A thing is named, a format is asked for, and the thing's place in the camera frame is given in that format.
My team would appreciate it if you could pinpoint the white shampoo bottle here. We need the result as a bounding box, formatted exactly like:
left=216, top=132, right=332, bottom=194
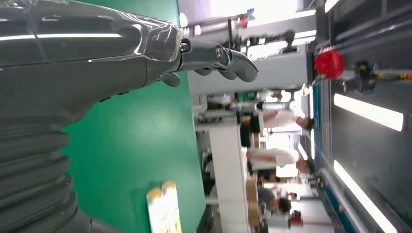
left=146, top=187, right=172, bottom=233
left=161, top=181, right=183, bottom=233

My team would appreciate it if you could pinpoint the white table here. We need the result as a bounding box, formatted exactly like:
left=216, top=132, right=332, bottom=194
left=195, top=122, right=251, bottom=233

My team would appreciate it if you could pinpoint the white machine base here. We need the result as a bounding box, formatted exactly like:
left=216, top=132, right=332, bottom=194
left=188, top=48, right=310, bottom=96

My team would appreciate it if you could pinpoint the person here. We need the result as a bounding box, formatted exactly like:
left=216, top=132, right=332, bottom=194
left=257, top=186, right=292, bottom=216
left=257, top=108, right=318, bottom=133
left=247, top=147, right=318, bottom=177

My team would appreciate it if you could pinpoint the red round object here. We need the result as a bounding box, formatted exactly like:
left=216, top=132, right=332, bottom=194
left=314, top=49, right=345, bottom=80

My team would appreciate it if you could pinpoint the long ceiling light panel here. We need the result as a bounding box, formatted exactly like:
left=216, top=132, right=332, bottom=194
left=333, top=160, right=399, bottom=233
left=333, top=93, right=404, bottom=133

